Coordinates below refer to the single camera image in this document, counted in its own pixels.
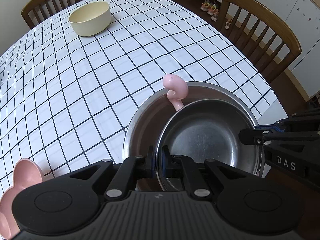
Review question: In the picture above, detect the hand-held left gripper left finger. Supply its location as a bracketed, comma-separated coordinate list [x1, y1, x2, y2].
[70, 145, 157, 203]

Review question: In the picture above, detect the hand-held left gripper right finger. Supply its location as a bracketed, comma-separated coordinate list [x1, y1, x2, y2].
[161, 145, 250, 203]

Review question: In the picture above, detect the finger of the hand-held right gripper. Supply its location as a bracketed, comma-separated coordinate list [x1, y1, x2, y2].
[239, 129, 320, 146]
[255, 108, 320, 132]

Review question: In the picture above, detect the steel basin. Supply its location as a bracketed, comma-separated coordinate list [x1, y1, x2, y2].
[122, 81, 265, 192]

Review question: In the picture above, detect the wooden chair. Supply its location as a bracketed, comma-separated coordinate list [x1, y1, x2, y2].
[21, 0, 80, 29]
[221, 0, 302, 84]

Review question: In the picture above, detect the white checked tablecloth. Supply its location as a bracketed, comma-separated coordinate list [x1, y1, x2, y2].
[0, 0, 279, 205]

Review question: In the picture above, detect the pink flower-shaped plate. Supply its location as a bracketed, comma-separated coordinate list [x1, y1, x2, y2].
[0, 158, 45, 234]

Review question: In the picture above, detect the cream bowl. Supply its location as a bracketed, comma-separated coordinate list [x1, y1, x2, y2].
[69, 1, 111, 37]

